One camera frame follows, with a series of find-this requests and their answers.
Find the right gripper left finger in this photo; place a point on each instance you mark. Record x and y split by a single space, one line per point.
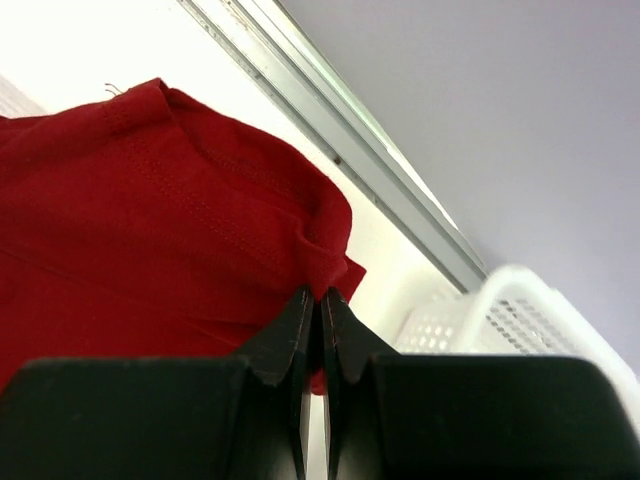
242 416

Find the dark red t-shirt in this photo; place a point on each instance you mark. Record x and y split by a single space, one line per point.
151 225

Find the aluminium table frame rail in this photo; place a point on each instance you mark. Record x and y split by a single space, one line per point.
270 47

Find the white plastic basket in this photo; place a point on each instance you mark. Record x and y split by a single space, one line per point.
514 312

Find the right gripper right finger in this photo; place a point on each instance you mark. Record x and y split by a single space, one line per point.
399 416

